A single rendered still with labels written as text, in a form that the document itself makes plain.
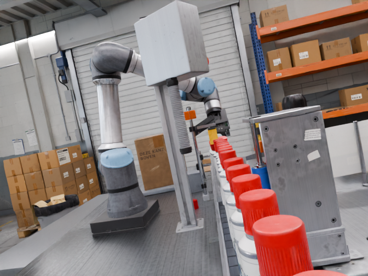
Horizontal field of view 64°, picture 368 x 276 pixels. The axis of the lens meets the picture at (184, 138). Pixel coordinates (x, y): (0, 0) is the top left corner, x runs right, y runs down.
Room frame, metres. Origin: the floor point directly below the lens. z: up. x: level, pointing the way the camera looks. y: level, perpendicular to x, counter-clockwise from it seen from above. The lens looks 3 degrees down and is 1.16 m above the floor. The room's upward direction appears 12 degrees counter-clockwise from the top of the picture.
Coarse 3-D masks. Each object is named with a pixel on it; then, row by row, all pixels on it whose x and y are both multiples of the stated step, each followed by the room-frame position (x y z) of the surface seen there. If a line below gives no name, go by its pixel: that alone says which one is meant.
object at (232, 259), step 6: (222, 204) 0.93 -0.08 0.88; (222, 210) 0.87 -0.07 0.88; (222, 216) 0.82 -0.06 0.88; (222, 222) 0.77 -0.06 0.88; (228, 228) 0.72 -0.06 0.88; (228, 234) 0.69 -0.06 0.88; (228, 240) 0.65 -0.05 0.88; (228, 246) 0.62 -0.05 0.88; (228, 252) 0.60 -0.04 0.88; (234, 252) 0.59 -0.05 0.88; (228, 258) 0.57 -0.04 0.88; (234, 258) 0.57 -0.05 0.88; (234, 264) 0.54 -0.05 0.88; (234, 270) 0.52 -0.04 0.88
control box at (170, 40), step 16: (160, 16) 0.82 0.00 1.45; (176, 16) 0.79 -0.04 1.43; (192, 16) 0.83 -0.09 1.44; (144, 32) 0.87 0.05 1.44; (160, 32) 0.83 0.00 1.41; (176, 32) 0.79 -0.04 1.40; (192, 32) 0.81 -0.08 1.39; (144, 48) 0.87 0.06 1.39; (160, 48) 0.83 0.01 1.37; (176, 48) 0.80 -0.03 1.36; (192, 48) 0.80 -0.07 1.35; (144, 64) 0.88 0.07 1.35; (160, 64) 0.84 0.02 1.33; (176, 64) 0.81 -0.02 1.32; (192, 64) 0.79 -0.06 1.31; (160, 80) 0.85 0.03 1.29
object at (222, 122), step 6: (216, 108) 1.32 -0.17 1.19; (210, 114) 1.34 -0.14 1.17; (216, 114) 1.35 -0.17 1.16; (222, 114) 1.32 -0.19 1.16; (216, 120) 1.29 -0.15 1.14; (222, 120) 1.28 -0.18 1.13; (210, 126) 1.28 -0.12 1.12; (216, 126) 1.29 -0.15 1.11; (222, 126) 1.28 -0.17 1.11; (228, 126) 1.26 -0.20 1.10; (222, 132) 1.27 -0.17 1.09; (228, 132) 1.30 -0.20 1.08
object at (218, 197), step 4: (212, 164) 1.24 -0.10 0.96; (212, 168) 1.15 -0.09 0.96; (212, 172) 1.06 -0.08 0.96; (216, 176) 0.98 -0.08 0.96; (216, 180) 0.92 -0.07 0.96; (216, 184) 0.87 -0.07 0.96; (216, 188) 0.81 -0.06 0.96; (216, 192) 0.77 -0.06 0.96; (216, 196) 0.74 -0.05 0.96; (220, 196) 0.73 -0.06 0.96; (220, 200) 0.73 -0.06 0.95
